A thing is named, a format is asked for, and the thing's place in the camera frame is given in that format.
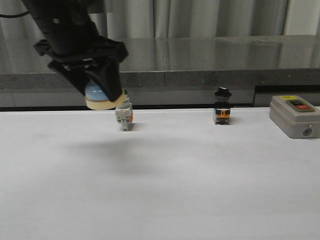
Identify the green pushbutton switch module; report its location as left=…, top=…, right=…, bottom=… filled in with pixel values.
left=115, top=89, right=133, bottom=131

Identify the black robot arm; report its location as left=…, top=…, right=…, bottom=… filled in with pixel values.
left=23, top=0, right=128, bottom=102

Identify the blue desk bell cream base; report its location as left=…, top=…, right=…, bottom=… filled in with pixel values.
left=84, top=81, right=127, bottom=110

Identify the black rotary selector switch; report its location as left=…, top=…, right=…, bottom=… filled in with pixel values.
left=213, top=87, right=232, bottom=125

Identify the grey on off switch box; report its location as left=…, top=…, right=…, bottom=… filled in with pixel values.
left=269, top=95, right=320, bottom=139

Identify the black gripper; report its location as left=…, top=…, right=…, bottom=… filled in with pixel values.
left=34, top=36, right=128, bottom=102

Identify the grey curtain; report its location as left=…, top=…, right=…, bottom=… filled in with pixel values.
left=0, top=0, right=320, bottom=41

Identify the grey stone counter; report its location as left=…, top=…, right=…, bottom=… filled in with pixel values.
left=0, top=35, right=320, bottom=109

